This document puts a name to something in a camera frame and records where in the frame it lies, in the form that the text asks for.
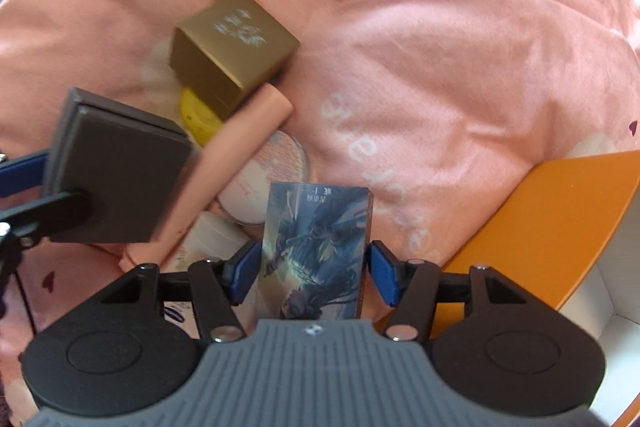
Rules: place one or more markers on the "orange box white inside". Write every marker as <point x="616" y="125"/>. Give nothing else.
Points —
<point x="537" y="317"/>

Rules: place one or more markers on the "black square box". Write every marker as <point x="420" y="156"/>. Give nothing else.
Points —
<point x="129" y="161"/>

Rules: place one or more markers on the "round glitter compact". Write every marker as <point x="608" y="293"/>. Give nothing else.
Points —
<point x="281" y="159"/>

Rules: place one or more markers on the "pink tube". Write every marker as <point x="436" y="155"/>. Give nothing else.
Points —
<point x="219" y="161"/>

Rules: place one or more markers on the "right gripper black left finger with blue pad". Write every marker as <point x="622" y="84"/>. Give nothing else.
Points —
<point x="218" y="286"/>

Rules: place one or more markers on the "gold cube box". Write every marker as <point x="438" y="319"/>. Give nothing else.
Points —
<point x="225" y="52"/>

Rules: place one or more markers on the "blue holographic photo card box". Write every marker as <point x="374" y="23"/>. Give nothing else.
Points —
<point x="314" y="251"/>

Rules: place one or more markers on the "white small jar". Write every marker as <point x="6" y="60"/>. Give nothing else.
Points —
<point x="211" y="237"/>

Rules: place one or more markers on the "yellow round tape measure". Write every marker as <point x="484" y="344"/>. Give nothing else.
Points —
<point x="198" y="118"/>

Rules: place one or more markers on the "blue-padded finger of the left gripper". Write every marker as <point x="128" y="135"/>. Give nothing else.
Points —
<point x="21" y="174"/>

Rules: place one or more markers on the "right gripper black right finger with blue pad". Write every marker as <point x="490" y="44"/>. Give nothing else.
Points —
<point x="409" y="288"/>

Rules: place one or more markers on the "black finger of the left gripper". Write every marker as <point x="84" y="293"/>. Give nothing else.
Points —
<point x="25" y="225"/>

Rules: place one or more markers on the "pink patterned duvet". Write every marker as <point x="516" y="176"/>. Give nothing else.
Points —
<point x="440" y="107"/>

